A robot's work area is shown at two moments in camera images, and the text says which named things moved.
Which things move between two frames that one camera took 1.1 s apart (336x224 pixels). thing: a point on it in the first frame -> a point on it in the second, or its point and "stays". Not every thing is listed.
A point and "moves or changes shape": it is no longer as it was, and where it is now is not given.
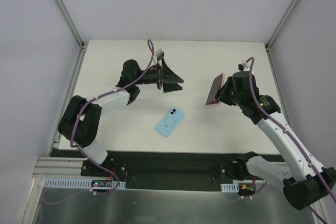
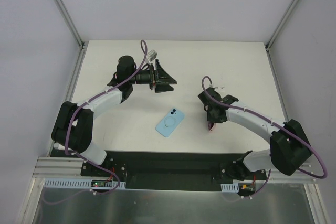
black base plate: (161, 170) stays
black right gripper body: (226, 92) -> (212, 115)
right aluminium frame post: (294, 0) stays
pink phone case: (213, 97) moves or changes shape
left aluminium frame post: (64, 10) stays
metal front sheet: (167, 206) stays
